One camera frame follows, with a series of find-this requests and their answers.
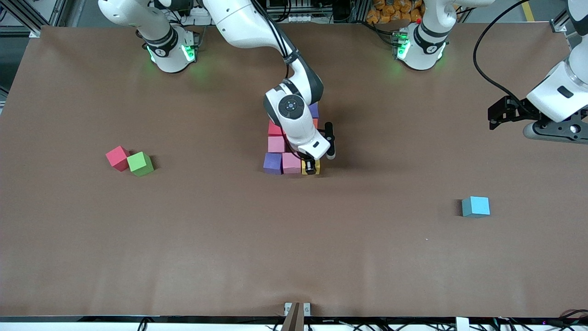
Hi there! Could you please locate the white metal bracket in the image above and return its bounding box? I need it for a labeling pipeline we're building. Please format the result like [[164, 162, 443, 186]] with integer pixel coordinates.
[[284, 302, 311, 317]]

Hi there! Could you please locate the aluminium frame profile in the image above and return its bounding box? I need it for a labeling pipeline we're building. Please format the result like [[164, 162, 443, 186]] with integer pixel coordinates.
[[0, 0, 69, 38], [551, 7, 575, 33]]

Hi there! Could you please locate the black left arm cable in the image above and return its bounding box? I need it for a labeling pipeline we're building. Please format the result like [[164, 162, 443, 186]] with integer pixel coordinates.
[[473, 0, 533, 108]]

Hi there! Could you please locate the green foam block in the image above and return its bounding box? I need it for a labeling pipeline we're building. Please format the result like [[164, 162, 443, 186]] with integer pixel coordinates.
[[127, 151, 154, 177]]

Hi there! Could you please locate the dark slanted metal bar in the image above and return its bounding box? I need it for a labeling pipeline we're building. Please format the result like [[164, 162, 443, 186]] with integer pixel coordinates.
[[280, 302, 306, 331]]

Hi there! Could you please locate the orange packaged goods pile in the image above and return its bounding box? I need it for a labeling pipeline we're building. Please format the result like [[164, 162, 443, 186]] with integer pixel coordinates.
[[366, 0, 425, 24]]

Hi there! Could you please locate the light blue foam block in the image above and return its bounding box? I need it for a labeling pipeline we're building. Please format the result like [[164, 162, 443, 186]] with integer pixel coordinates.
[[462, 196, 491, 218]]

